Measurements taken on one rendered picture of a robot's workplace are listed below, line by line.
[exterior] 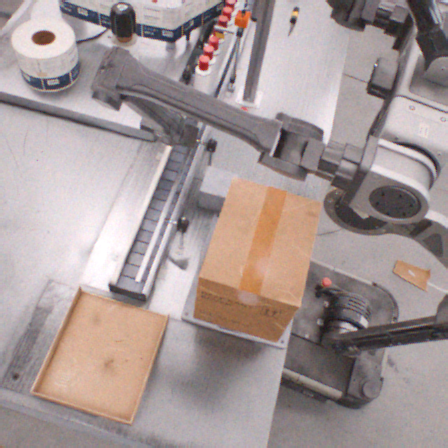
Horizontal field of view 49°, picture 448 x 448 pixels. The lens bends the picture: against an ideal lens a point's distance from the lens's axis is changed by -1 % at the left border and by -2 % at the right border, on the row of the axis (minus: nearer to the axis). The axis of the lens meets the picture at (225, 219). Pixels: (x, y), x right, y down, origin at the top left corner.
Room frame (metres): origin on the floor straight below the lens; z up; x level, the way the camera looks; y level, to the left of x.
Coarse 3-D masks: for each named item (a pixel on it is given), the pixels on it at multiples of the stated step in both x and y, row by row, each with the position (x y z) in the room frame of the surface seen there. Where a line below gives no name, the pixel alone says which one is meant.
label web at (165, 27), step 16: (112, 0) 1.47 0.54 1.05; (192, 0) 1.55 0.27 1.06; (208, 0) 1.62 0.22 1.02; (224, 0) 1.70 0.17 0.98; (144, 16) 1.47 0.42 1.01; (160, 16) 1.47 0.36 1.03; (176, 16) 1.48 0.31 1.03; (192, 16) 1.55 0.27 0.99; (208, 16) 1.63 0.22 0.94; (144, 32) 1.47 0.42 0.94; (160, 32) 1.47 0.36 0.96; (176, 32) 1.48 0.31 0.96
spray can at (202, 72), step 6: (204, 60) 1.22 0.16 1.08; (198, 66) 1.23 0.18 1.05; (204, 66) 1.21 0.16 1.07; (198, 72) 1.21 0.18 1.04; (204, 72) 1.21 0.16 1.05; (210, 72) 1.22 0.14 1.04; (198, 78) 1.21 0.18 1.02; (204, 78) 1.21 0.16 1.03; (198, 84) 1.21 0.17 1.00; (204, 84) 1.21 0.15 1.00; (204, 90) 1.21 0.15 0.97
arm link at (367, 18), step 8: (360, 0) 1.10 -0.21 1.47; (368, 0) 1.10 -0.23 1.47; (376, 0) 1.10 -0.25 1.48; (352, 8) 1.09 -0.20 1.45; (360, 8) 1.09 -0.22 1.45; (368, 8) 1.08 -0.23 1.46; (376, 8) 1.08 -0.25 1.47; (360, 16) 1.07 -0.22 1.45; (368, 16) 1.07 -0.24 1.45; (368, 24) 1.09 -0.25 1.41
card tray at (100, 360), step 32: (64, 320) 0.39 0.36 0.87; (96, 320) 0.42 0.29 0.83; (128, 320) 0.44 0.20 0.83; (160, 320) 0.46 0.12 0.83; (64, 352) 0.32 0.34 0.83; (96, 352) 0.34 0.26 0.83; (128, 352) 0.36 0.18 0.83; (64, 384) 0.24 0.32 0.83; (96, 384) 0.26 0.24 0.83; (128, 384) 0.27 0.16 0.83; (128, 416) 0.20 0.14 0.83
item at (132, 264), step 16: (224, 80) 1.41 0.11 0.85; (176, 160) 0.97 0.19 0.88; (192, 160) 0.99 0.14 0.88; (176, 176) 0.91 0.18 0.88; (160, 192) 0.84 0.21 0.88; (176, 192) 0.85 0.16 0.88; (160, 208) 0.78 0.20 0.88; (144, 224) 0.72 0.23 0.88; (144, 240) 0.67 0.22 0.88; (160, 240) 0.68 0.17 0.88; (128, 256) 0.61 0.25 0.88; (128, 272) 0.56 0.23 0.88; (144, 272) 0.57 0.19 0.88; (128, 288) 0.51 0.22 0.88
